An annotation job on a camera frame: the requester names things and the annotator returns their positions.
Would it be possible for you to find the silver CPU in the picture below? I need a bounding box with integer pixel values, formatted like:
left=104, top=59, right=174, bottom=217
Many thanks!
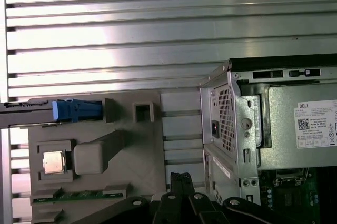
left=43, top=151, right=65, bottom=174

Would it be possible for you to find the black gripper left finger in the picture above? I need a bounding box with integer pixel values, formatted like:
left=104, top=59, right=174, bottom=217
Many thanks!
left=93, top=172, right=185, bottom=224

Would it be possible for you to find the grey power supply unit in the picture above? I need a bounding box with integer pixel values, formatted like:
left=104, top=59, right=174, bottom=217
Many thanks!
left=200, top=82, right=337, bottom=169

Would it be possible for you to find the grey plastic parts rack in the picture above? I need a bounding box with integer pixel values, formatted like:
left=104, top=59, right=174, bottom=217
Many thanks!
left=27, top=91, right=166, bottom=224

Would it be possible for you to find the hard disk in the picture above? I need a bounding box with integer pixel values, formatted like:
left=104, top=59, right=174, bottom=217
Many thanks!
left=0, top=97, right=102, bottom=130

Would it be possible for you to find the black open PC case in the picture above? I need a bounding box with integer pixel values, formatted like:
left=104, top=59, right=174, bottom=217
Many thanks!
left=199, top=57, right=337, bottom=224

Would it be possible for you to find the green RAM stick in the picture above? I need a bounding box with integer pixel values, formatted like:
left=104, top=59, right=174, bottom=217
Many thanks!
left=31, top=189, right=124, bottom=205

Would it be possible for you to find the green motherboard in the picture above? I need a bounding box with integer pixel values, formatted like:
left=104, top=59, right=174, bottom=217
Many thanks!
left=259, top=168, right=337, bottom=224

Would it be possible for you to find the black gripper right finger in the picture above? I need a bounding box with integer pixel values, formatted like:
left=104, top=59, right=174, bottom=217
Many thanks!
left=182, top=172, right=293, bottom=224

